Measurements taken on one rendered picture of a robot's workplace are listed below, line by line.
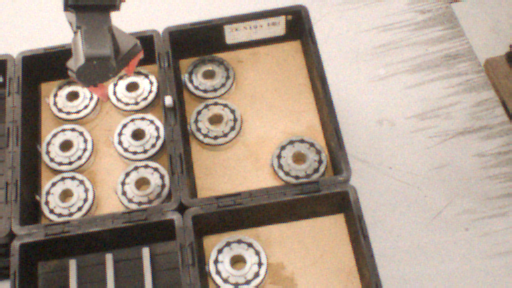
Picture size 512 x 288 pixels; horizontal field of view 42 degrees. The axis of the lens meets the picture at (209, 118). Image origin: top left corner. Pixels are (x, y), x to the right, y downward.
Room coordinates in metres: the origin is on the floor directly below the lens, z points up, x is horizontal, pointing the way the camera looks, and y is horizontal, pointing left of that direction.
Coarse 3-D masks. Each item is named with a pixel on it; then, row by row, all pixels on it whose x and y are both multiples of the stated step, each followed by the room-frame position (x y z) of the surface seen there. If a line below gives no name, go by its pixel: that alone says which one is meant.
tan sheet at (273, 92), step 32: (256, 64) 0.80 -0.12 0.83; (288, 64) 0.78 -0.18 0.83; (256, 96) 0.72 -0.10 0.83; (288, 96) 0.71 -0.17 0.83; (256, 128) 0.65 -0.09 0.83; (288, 128) 0.63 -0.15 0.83; (320, 128) 0.62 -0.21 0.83; (192, 160) 0.61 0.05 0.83; (224, 160) 0.59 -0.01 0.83; (256, 160) 0.58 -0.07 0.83; (224, 192) 0.53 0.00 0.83
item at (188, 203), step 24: (192, 24) 0.86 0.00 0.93; (216, 24) 0.85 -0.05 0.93; (312, 24) 0.80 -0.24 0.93; (168, 48) 0.81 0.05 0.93; (312, 48) 0.74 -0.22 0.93; (168, 72) 0.75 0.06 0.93; (336, 120) 0.58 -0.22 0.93; (336, 144) 0.53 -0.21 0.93; (240, 192) 0.47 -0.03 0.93; (264, 192) 0.47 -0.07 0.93
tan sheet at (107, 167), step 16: (64, 80) 0.86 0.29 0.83; (48, 96) 0.82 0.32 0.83; (48, 112) 0.78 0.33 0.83; (112, 112) 0.75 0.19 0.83; (160, 112) 0.73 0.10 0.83; (48, 128) 0.74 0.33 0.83; (96, 128) 0.72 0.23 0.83; (112, 128) 0.71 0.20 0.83; (96, 144) 0.68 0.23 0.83; (112, 144) 0.68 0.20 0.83; (96, 160) 0.65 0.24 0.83; (112, 160) 0.64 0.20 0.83; (160, 160) 0.62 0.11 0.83; (48, 176) 0.63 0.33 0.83; (96, 176) 0.61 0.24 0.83; (112, 176) 0.61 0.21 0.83; (96, 192) 0.58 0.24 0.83; (112, 192) 0.57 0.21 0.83; (96, 208) 0.55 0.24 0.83; (112, 208) 0.54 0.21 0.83
